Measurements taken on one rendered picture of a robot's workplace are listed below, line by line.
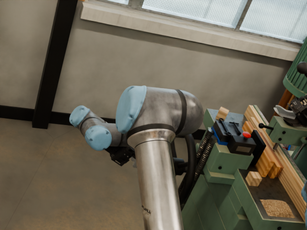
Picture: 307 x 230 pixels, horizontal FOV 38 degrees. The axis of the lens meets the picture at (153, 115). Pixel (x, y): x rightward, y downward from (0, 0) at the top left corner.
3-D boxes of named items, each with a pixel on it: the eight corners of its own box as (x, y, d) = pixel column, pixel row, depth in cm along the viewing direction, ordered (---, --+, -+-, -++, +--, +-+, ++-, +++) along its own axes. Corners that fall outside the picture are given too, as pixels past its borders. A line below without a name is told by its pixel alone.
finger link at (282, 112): (267, 98, 133) (293, 101, 126) (276, 109, 136) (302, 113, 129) (262, 107, 132) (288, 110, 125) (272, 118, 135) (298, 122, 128)
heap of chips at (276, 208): (259, 199, 143) (262, 195, 142) (285, 201, 147) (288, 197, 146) (268, 216, 138) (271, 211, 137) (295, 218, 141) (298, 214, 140)
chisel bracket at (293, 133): (262, 133, 163) (273, 115, 158) (294, 138, 167) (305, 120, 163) (271, 146, 157) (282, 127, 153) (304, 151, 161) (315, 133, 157)
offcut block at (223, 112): (215, 118, 178) (219, 109, 176) (217, 115, 181) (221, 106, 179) (223, 122, 178) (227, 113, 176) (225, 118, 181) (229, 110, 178)
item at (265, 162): (237, 135, 173) (245, 120, 169) (242, 136, 173) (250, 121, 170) (260, 176, 154) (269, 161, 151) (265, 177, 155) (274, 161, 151)
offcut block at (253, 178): (245, 178, 150) (249, 170, 149) (253, 179, 152) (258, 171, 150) (249, 185, 148) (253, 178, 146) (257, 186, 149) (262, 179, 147)
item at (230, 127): (210, 128, 158) (216, 116, 155) (237, 133, 162) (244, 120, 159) (222, 152, 148) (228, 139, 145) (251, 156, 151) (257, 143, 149)
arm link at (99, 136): (125, 131, 142) (114, 117, 151) (91, 129, 137) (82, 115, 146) (120, 153, 144) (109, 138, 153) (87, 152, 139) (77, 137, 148)
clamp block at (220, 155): (198, 145, 164) (207, 125, 159) (230, 149, 168) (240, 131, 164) (209, 172, 152) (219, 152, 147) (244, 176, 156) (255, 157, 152)
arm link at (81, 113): (71, 127, 146) (65, 117, 153) (95, 144, 152) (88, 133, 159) (86, 109, 146) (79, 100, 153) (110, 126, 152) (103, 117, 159)
